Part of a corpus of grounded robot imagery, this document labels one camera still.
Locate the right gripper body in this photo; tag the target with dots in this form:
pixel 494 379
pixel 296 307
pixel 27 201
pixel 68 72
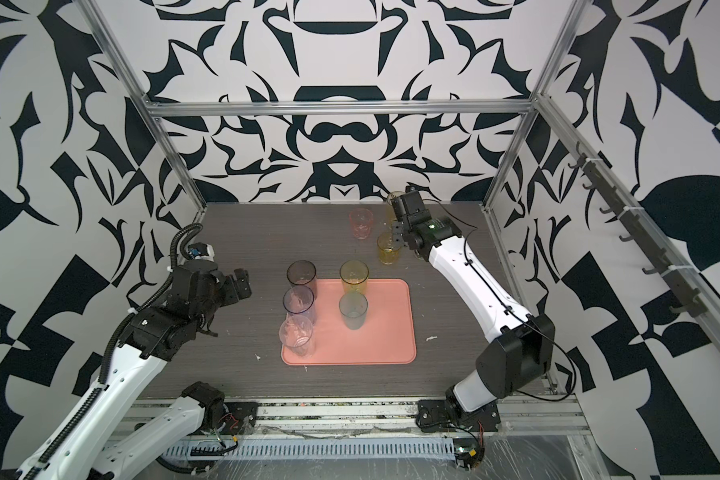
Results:
pixel 403 231

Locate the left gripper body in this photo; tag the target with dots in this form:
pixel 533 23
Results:
pixel 223 290

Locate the pink glass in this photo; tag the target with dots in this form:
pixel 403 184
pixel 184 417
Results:
pixel 361 221

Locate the green glass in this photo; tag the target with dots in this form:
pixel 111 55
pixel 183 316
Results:
pixel 354 275

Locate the blue glass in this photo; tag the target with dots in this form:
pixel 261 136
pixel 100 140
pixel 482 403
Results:
pixel 300 300

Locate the teal glass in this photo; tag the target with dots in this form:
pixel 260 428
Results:
pixel 353 308

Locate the dark smoky glass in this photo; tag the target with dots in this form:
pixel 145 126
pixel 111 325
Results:
pixel 303 273

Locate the clear glass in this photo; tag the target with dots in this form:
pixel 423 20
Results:
pixel 297 337

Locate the pink tray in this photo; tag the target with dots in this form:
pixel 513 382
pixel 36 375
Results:
pixel 386 338

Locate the tall amber glass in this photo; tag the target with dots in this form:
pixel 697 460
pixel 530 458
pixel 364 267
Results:
pixel 390 213

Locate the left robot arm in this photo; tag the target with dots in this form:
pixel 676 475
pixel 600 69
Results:
pixel 138 351

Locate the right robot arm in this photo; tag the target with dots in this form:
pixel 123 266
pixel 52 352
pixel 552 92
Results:
pixel 520 345

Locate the short amber glass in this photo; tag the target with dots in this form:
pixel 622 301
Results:
pixel 388 250

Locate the small circuit board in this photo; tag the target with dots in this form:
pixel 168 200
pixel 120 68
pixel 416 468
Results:
pixel 468 452

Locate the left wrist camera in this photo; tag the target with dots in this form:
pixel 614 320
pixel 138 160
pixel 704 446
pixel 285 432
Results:
pixel 200 251

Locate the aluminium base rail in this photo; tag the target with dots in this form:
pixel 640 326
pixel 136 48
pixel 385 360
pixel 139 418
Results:
pixel 406 416

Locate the black hook rail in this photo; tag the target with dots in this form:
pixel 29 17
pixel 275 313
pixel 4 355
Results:
pixel 641 230

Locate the white cable duct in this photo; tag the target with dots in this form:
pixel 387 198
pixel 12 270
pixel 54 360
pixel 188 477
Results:
pixel 437 448

